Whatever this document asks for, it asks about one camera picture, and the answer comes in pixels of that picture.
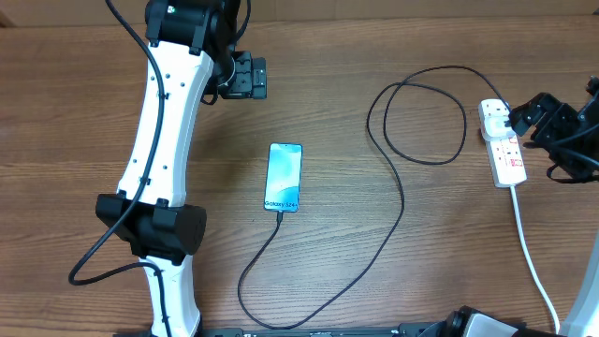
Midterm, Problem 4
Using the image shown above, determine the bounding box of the white charger plug adapter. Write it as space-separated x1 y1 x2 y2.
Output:
481 115 516 141

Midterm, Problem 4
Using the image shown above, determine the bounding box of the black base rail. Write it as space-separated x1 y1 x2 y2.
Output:
111 322 450 337

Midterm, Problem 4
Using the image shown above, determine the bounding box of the white power strip cord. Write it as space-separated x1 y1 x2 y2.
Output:
508 184 562 336

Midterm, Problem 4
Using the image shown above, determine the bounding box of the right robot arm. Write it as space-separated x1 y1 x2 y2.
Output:
478 76 598 337

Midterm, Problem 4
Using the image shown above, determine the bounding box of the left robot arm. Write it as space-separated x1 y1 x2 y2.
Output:
95 1 267 336

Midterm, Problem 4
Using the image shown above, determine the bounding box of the blue Galaxy smartphone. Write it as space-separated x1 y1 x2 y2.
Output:
264 143 303 212

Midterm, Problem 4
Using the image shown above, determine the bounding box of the black USB charging cable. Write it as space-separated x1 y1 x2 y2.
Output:
237 65 514 331

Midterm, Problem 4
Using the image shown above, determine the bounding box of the white power strip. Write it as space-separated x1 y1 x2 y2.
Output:
478 99 527 188

